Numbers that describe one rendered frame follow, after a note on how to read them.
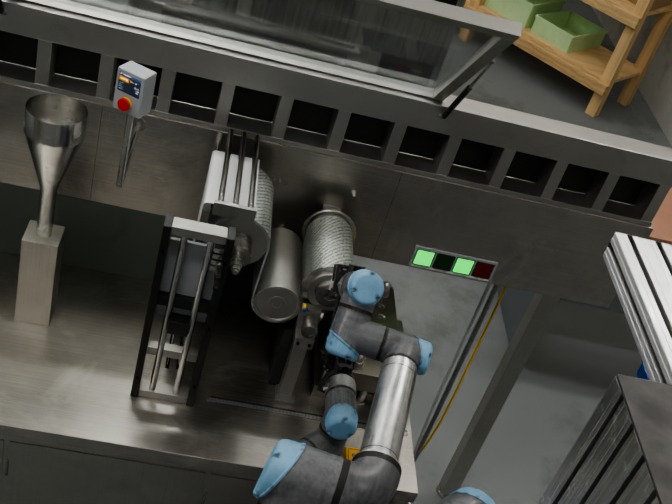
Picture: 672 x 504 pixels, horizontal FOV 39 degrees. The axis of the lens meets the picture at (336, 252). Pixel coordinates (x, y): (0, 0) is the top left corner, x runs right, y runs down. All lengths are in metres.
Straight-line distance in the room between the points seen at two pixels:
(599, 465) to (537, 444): 3.00
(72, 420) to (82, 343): 0.27
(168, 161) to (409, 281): 2.33
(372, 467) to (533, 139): 1.13
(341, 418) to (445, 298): 2.52
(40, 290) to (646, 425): 1.77
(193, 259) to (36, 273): 0.48
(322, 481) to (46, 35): 1.31
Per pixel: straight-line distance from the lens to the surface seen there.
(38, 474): 2.51
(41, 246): 2.43
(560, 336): 4.76
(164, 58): 2.41
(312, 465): 1.70
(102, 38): 2.41
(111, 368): 2.51
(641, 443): 1.06
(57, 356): 2.52
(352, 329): 1.97
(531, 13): 7.44
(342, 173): 2.53
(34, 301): 2.55
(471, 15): 1.98
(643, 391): 1.13
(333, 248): 2.38
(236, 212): 2.18
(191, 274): 2.20
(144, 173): 2.57
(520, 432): 4.13
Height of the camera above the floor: 2.66
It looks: 35 degrees down
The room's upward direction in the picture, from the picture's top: 19 degrees clockwise
